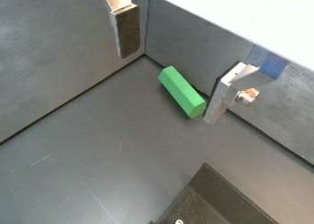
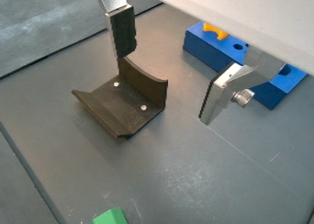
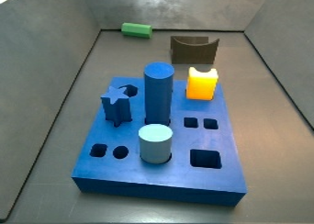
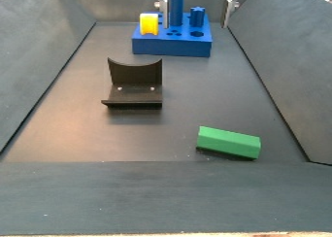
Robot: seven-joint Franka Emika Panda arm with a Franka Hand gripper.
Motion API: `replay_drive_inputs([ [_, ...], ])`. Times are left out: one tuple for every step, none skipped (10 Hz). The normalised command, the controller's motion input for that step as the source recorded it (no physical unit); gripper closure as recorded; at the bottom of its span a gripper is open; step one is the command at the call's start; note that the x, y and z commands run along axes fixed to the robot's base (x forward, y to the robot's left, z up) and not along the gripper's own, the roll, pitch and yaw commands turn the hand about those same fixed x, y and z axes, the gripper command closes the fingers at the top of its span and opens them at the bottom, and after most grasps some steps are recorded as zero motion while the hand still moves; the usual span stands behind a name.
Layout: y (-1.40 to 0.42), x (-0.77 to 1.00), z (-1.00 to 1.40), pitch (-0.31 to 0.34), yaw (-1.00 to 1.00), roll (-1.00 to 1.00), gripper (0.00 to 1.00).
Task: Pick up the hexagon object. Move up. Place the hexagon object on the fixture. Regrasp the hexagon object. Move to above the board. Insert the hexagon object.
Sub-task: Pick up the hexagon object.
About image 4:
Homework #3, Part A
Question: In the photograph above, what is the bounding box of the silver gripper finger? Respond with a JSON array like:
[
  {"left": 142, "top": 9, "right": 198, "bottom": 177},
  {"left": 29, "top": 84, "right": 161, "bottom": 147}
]
[
  {"left": 154, "top": 0, "right": 167, "bottom": 29},
  {"left": 221, "top": 0, "right": 237, "bottom": 28}
]

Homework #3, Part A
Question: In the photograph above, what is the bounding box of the green hexagonal prism block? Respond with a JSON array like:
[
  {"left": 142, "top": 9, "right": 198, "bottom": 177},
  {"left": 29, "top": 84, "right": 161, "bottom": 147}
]
[{"left": 197, "top": 126, "right": 261, "bottom": 159}]

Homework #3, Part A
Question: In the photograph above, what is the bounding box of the tall blue cylinder peg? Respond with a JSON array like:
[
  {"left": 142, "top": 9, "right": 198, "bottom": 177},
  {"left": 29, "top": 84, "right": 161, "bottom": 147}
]
[{"left": 169, "top": 0, "right": 183, "bottom": 26}]

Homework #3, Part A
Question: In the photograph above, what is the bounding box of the yellow rounded peg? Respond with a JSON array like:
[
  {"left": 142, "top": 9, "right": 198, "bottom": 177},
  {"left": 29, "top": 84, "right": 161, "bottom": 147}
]
[{"left": 138, "top": 13, "right": 158, "bottom": 36}]

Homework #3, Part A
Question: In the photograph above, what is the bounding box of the blue star peg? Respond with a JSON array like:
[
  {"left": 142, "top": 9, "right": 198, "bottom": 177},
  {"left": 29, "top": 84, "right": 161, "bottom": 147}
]
[{"left": 189, "top": 7, "right": 205, "bottom": 27}]

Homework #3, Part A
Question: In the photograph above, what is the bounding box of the blue peg base block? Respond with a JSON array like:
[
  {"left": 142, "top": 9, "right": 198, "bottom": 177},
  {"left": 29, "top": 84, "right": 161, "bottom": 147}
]
[{"left": 131, "top": 13, "right": 213, "bottom": 57}]

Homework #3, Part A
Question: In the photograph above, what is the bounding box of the black curved cradle stand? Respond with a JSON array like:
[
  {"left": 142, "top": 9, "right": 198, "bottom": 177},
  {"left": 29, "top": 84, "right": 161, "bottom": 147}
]
[{"left": 101, "top": 59, "right": 163, "bottom": 108}]

